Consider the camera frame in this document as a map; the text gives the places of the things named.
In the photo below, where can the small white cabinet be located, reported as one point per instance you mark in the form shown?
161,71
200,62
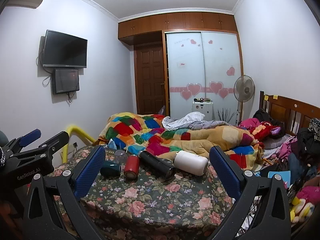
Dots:
205,108

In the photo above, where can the white sliding wardrobe with hearts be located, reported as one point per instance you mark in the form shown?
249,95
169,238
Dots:
203,66

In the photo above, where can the yellow plush toy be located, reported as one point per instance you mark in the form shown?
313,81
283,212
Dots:
301,210

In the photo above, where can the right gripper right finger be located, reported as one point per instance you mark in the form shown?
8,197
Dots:
271,219

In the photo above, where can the colourful patchwork blanket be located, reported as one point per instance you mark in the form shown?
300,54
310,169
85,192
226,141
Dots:
135,133

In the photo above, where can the wooden overhead cabinet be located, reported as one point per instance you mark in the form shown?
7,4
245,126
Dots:
150,28

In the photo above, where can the red plush toy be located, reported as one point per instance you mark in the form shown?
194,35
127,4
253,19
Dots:
264,130

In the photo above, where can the grey standing fan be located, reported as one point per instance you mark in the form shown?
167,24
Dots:
244,89

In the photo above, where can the wooden bed headboard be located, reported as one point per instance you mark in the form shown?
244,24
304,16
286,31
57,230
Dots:
292,113

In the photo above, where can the large black wall television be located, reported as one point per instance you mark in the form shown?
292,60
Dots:
64,50

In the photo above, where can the dark green ceramic cup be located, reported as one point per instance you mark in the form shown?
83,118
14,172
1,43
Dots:
111,170

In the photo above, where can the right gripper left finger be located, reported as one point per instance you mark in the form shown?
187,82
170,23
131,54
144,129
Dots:
42,218

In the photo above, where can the brown wooden door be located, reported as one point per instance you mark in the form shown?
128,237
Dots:
149,78

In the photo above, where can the small black wall monitor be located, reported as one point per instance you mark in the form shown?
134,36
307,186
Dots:
65,81

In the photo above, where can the black thermos bottle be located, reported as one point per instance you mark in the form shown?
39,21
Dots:
158,167

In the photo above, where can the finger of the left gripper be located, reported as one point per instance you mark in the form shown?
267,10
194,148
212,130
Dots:
46,149
16,145

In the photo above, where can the white grey striped cloth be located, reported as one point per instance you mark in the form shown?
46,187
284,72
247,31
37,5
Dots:
193,121

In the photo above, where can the white thermos bottle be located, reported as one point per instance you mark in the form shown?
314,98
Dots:
191,163

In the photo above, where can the red cylindrical cup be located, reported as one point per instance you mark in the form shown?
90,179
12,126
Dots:
131,169

